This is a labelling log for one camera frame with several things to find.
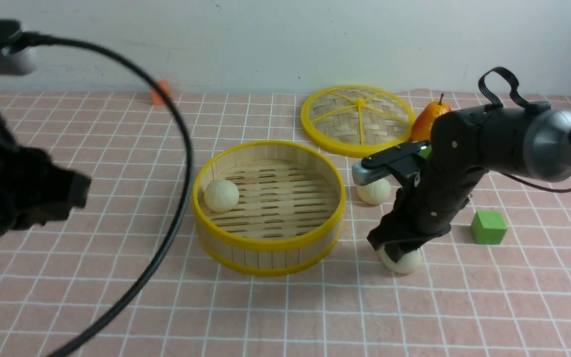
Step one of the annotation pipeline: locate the orange yellow toy pear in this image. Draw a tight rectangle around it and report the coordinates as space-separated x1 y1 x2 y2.
409 93 452 142

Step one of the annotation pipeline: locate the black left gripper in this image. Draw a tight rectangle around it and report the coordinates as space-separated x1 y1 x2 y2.
0 115 92 237

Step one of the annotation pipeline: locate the yellow bamboo steamer tray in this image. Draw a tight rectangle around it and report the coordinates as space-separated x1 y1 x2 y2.
192 140 346 276

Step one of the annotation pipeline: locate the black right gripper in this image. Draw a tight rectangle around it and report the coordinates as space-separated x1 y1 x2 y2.
367 164 487 261

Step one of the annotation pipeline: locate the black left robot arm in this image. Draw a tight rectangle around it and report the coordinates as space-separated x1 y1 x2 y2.
0 19 92 237

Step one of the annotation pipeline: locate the orange cube block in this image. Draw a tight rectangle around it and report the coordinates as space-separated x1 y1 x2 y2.
150 80 172 107

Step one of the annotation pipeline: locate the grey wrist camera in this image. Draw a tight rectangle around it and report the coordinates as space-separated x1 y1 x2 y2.
351 141 431 187

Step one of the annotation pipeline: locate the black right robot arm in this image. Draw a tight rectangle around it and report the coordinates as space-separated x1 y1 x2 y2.
352 67 571 262

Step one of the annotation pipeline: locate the yellow woven steamer lid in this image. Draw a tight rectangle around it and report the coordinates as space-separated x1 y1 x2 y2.
300 85 415 158

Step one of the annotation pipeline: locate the white bun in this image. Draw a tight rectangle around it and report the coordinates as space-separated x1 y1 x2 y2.
203 180 240 213
356 178 392 206
379 249 422 274

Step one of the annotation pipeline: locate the pink checkered tablecloth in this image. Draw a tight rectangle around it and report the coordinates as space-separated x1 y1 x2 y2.
0 92 571 357

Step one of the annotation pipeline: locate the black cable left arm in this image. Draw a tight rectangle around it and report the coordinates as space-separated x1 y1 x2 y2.
18 32 194 357

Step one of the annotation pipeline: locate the green cube block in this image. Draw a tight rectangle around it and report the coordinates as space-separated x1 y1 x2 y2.
470 210 508 245

